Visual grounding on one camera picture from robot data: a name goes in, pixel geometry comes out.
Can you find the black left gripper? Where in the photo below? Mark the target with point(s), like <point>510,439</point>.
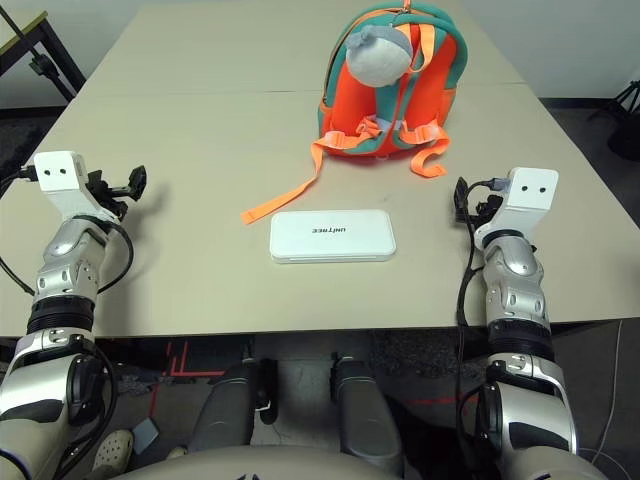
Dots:
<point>115,202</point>

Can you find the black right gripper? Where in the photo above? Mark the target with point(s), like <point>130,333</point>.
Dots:
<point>485,207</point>

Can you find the orange teal child backpack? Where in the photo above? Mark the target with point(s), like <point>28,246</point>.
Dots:
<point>435,75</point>

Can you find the white hard pencil case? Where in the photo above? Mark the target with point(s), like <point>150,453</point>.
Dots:
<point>330,237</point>

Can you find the grey plush ball zipper pendant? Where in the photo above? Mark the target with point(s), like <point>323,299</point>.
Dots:
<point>380,60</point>

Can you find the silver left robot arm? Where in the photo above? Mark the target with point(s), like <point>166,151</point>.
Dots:
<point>60,280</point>

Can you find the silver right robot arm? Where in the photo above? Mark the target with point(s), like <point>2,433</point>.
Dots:
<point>515,280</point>

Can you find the black desk clamp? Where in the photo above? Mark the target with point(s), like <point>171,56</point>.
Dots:
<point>40,65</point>

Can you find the black round floor base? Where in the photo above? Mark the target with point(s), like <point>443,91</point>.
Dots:
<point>625,140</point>

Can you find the black tripod stand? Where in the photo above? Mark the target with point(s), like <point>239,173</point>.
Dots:
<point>631,97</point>

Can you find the grey right robot leg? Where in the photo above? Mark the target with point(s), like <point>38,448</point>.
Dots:
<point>360,415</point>

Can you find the grey robot leg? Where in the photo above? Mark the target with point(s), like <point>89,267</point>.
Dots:
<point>225,410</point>
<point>360,415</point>

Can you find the grey left robot leg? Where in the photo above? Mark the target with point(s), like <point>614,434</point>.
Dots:
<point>225,410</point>

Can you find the grey square floor pedal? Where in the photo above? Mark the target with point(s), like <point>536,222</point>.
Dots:
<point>146,435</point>

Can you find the white perforated shoe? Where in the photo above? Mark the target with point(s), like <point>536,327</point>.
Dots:
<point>115,447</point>

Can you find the beige robot torso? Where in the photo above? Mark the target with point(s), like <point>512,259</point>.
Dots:
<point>300,465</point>

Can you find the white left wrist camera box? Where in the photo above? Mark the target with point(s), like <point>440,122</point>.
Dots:
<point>57,172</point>

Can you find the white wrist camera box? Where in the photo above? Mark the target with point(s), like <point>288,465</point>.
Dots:
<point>57,172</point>
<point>530,190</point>

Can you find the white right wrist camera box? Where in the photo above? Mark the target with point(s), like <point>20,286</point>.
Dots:
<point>530,190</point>

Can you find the black metal table frame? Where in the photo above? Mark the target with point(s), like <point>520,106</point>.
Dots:
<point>52,45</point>

